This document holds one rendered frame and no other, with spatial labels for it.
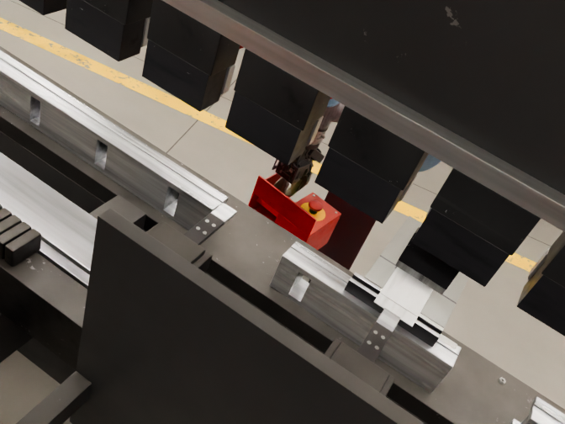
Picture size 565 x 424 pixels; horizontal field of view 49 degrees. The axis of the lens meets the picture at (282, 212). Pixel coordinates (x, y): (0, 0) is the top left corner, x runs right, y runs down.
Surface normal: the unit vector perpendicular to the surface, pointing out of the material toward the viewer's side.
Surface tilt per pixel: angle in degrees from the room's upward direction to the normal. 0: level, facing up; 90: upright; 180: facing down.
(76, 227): 0
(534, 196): 90
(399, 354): 90
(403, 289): 0
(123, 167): 90
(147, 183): 90
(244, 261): 0
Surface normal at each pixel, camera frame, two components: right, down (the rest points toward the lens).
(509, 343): 0.29, -0.72
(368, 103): -0.49, 0.46
